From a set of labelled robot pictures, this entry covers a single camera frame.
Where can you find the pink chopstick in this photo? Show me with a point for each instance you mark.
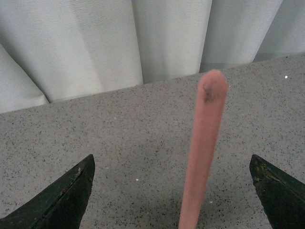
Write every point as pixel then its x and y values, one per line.
pixel 211 95

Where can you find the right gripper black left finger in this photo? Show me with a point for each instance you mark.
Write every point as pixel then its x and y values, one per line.
pixel 59 206

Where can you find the white pleated curtain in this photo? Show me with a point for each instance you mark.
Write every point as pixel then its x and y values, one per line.
pixel 56 50

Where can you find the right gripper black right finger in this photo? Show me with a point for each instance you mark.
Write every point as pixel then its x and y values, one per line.
pixel 282 196

